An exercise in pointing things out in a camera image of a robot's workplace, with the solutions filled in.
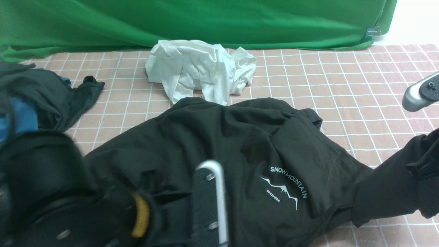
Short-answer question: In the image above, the dark teal shirt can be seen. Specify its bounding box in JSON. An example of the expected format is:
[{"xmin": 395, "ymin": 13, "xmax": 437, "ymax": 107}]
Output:
[{"xmin": 0, "ymin": 61, "xmax": 105, "ymax": 132}]

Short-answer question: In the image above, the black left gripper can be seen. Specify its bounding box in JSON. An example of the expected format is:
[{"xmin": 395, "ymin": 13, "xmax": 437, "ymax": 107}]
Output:
[{"xmin": 113, "ymin": 187, "xmax": 192, "ymax": 247}]

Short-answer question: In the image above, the metal binder clip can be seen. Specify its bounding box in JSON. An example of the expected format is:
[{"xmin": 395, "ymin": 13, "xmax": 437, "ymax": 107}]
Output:
[{"xmin": 364, "ymin": 26, "xmax": 381, "ymax": 39}]

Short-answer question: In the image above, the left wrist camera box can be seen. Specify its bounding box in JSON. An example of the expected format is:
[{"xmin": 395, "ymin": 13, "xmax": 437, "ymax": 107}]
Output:
[{"xmin": 192, "ymin": 160, "xmax": 229, "ymax": 247}]

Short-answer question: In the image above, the blue t-shirt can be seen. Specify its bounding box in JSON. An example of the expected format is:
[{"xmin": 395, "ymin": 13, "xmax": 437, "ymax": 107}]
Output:
[{"xmin": 0, "ymin": 68, "xmax": 72, "ymax": 143}]

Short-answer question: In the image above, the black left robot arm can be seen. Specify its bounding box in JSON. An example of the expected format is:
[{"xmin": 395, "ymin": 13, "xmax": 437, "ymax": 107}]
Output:
[{"xmin": 1, "ymin": 131, "xmax": 194, "ymax": 247}]

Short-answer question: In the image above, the dark gray long-sleeve top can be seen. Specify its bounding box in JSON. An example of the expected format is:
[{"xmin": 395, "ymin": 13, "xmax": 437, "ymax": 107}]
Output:
[{"xmin": 85, "ymin": 97, "xmax": 438, "ymax": 247}]

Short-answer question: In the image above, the green backdrop cloth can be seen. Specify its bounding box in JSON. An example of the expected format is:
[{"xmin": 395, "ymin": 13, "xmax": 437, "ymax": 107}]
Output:
[{"xmin": 0, "ymin": 0, "xmax": 397, "ymax": 62}]

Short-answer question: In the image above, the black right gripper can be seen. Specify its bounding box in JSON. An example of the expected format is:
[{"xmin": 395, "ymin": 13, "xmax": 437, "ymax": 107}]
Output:
[{"xmin": 406, "ymin": 129, "xmax": 439, "ymax": 179}]

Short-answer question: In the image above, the white shirt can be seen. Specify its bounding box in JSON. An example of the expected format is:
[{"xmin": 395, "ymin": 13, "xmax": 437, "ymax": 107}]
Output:
[{"xmin": 145, "ymin": 40, "xmax": 257, "ymax": 105}]

